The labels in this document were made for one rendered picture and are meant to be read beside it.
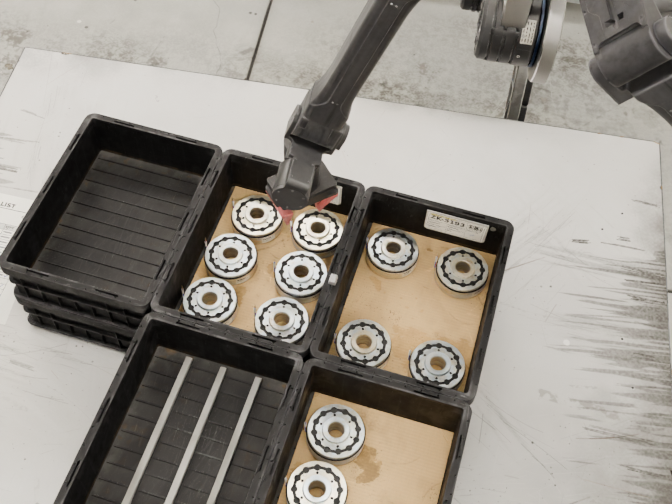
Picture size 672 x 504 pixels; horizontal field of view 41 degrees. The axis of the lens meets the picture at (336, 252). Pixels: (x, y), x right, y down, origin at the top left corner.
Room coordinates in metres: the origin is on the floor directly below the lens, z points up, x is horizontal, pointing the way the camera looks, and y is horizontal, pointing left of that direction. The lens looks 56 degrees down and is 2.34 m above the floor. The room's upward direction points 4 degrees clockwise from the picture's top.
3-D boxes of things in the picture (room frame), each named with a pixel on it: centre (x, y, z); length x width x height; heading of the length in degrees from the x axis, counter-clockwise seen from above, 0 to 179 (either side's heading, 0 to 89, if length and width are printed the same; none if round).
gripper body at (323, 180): (0.93, 0.07, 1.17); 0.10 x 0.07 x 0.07; 122
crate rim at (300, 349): (0.95, 0.14, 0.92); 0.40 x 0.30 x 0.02; 167
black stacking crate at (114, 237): (1.02, 0.43, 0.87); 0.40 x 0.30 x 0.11; 167
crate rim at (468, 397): (0.88, -0.15, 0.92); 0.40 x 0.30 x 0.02; 167
